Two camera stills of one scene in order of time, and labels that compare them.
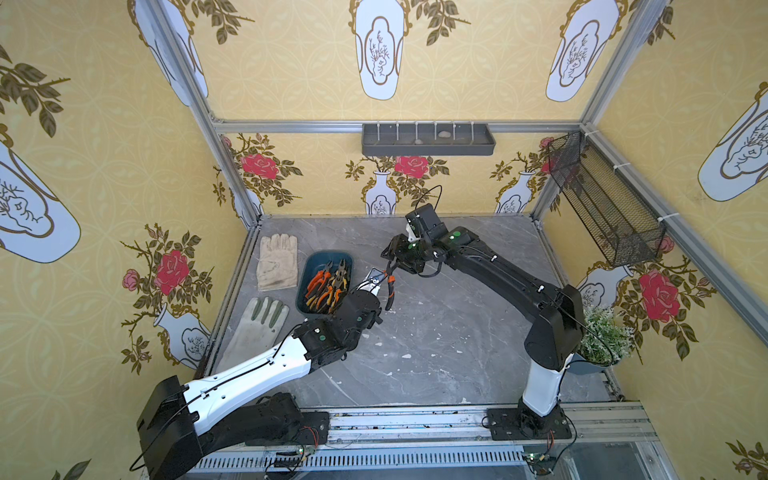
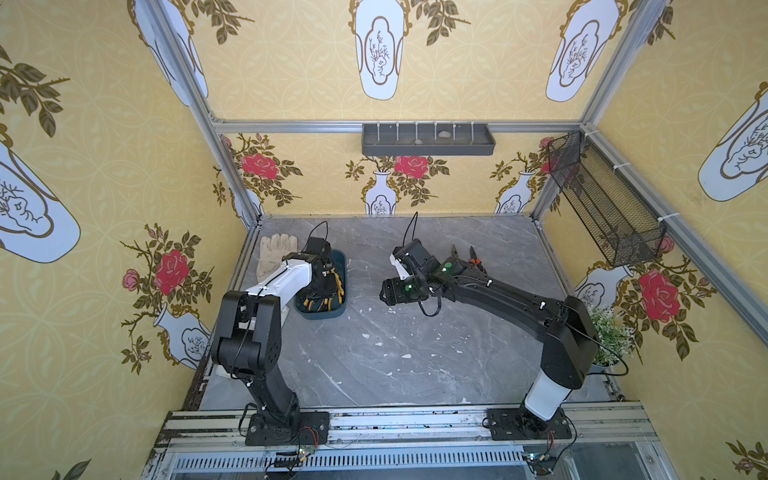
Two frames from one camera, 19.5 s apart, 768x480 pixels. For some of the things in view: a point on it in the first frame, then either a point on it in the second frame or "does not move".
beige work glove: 277,265 does not move
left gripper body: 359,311 → 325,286
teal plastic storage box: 324,276 does not move
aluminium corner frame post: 645,18 does not move
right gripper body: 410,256 → 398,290
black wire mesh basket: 624,228 does not move
